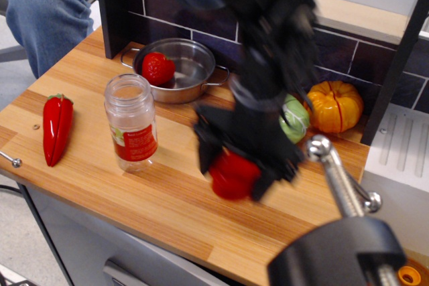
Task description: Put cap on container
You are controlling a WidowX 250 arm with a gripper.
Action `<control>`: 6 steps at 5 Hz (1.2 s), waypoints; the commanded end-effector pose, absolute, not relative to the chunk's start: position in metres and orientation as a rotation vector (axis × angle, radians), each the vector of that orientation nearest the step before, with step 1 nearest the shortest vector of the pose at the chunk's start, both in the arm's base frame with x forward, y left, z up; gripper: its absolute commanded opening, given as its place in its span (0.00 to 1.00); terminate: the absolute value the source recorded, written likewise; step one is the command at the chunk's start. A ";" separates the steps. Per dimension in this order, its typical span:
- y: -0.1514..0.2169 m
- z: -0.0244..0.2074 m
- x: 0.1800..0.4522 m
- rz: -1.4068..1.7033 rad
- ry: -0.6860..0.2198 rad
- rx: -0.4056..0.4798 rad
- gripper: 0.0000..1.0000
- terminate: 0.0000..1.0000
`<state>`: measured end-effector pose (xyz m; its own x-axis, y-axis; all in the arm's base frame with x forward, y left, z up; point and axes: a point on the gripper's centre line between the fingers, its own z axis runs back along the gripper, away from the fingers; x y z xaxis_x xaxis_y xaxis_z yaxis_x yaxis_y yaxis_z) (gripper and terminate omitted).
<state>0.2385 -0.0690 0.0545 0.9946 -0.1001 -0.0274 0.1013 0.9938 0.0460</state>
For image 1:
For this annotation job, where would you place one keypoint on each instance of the orange toy pumpkin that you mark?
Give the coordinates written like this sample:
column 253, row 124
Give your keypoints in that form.
column 335, row 106

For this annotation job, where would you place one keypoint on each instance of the green toy cabbage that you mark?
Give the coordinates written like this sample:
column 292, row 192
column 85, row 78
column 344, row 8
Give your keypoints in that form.
column 294, row 119

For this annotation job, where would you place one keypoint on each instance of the clear plastic jar red label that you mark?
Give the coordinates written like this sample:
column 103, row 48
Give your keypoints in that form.
column 129, row 105

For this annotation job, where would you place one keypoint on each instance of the red toy chili pepper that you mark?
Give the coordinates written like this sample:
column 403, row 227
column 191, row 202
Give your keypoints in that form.
column 57, row 122

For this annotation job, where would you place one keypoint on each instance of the dark shelf frame with backsplash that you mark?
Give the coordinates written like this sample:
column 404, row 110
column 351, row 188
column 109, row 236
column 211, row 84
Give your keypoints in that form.
column 383, row 73

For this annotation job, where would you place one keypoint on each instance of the person leg in blue jeans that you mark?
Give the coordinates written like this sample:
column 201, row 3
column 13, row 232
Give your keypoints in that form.
column 48, row 29

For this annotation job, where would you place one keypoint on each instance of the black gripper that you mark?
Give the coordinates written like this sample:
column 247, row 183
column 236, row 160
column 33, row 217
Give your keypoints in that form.
column 252, row 129

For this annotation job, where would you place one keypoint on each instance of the steel ball-end rod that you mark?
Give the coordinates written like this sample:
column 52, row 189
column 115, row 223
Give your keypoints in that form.
column 15, row 162

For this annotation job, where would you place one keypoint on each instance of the red toy strawberry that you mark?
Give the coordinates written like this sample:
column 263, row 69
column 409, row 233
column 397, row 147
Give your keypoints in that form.
column 157, row 69

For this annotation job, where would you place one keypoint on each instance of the white dish drainer sink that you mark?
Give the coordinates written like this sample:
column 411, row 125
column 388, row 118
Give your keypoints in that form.
column 397, row 169

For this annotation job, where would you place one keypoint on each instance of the orange plastic knob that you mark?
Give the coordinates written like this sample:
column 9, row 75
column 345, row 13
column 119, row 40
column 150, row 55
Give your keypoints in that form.
column 409, row 276

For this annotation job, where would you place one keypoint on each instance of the black clamp with steel screw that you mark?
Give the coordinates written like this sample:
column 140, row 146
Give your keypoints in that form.
column 354, row 250

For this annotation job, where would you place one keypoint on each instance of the red plastic cap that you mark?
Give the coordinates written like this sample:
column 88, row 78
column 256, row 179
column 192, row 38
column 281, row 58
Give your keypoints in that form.
column 233, row 176

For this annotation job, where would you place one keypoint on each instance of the grey cabinet drawer handle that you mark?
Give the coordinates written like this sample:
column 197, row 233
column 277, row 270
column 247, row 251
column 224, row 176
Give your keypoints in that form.
column 115, row 275

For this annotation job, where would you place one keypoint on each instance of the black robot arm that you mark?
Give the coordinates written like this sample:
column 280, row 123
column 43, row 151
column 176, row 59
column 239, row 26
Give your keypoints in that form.
column 280, row 55

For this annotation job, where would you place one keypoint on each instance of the small steel pot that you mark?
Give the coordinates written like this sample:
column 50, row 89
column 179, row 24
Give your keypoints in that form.
column 196, row 69

